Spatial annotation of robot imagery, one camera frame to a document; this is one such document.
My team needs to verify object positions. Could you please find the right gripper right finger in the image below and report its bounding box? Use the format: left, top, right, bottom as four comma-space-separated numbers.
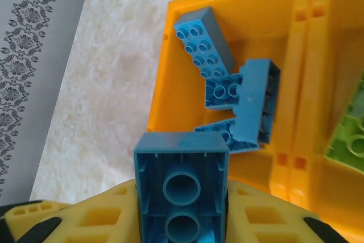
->
226, 179, 358, 243

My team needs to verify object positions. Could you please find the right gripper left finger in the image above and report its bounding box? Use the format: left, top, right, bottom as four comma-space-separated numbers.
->
0, 179, 140, 243

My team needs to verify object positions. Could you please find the long green lego brick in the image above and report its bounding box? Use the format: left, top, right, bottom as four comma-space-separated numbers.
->
323, 74, 364, 176

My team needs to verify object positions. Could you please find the long blue lego brick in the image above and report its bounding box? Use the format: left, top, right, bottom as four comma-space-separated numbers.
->
172, 6, 237, 81
227, 57, 282, 145

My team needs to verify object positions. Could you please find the short blue lego brick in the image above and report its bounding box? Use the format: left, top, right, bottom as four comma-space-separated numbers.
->
204, 72, 245, 110

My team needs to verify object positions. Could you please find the orange plastic bin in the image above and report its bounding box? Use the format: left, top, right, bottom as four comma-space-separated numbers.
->
145, 0, 315, 209
287, 0, 364, 232

